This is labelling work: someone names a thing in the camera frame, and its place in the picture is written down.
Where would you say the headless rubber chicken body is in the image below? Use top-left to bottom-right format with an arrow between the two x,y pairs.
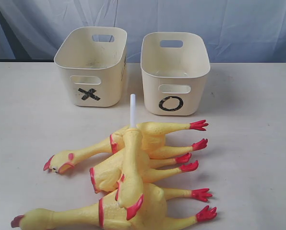
89,150 -> 199,193

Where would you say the rubber chicken head neck piece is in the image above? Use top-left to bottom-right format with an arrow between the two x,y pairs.
116,94 -> 143,220

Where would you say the whole rubber chicken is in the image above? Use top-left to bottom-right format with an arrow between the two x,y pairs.
11,183 -> 217,230
43,120 -> 208,174

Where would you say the cream bin marked O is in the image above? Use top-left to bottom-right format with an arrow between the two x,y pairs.
141,32 -> 211,116

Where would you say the cream bin marked X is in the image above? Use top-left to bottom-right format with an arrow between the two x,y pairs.
54,26 -> 127,107

